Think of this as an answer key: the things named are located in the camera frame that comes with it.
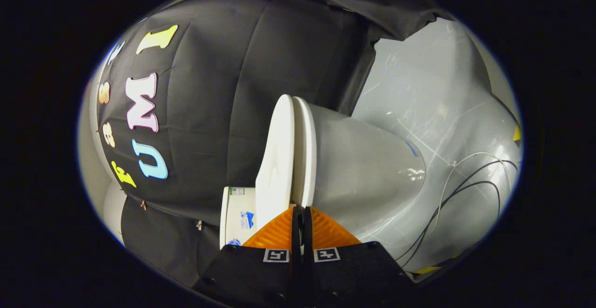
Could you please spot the white toilet tank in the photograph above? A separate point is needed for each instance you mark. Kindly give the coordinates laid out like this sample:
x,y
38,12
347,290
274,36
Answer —
x,y
237,215

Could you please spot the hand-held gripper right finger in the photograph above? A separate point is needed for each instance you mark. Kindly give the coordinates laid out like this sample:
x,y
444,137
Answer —
x,y
344,275

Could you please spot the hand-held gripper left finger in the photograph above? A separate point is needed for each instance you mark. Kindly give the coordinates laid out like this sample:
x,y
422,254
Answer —
x,y
260,275

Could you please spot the yellow tape strip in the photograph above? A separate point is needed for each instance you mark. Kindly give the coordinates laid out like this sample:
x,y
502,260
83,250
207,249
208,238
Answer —
x,y
517,133
426,269

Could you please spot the white toilet seat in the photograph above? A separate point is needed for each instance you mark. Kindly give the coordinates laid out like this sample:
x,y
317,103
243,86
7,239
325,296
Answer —
x,y
305,159

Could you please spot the black backdrop cloth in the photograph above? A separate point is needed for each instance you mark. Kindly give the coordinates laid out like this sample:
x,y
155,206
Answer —
x,y
223,89

